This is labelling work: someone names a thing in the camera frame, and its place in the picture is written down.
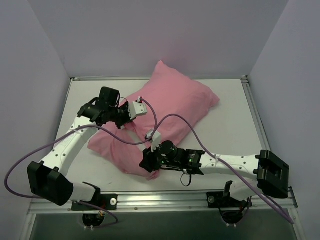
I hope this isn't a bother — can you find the pink rose-print pillowcase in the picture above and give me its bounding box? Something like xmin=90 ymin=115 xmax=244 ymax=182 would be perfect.
xmin=87 ymin=61 xmax=220 ymax=180

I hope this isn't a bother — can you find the white pillow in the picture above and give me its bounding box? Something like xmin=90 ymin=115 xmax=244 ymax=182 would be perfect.
xmin=121 ymin=126 xmax=151 ymax=148

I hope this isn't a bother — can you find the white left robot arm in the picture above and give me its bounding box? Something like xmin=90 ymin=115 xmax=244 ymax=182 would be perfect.
xmin=27 ymin=87 xmax=134 ymax=210

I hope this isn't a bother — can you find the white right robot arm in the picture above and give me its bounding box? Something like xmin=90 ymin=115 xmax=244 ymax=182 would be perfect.
xmin=139 ymin=140 xmax=290 ymax=207

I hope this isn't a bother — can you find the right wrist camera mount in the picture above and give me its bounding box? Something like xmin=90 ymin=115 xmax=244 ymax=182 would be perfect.
xmin=145 ymin=129 xmax=161 ymax=153

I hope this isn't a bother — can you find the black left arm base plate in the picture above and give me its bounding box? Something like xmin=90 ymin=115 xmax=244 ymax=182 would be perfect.
xmin=71 ymin=193 xmax=118 ymax=211

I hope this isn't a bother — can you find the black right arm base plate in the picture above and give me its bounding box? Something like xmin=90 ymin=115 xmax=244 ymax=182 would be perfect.
xmin=206 ymin=191 xmax=252 ymax=210

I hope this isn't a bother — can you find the front aluminium rail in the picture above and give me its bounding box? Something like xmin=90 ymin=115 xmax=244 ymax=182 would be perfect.
xmin=26 ymin=187 xmax=299 ymax=216

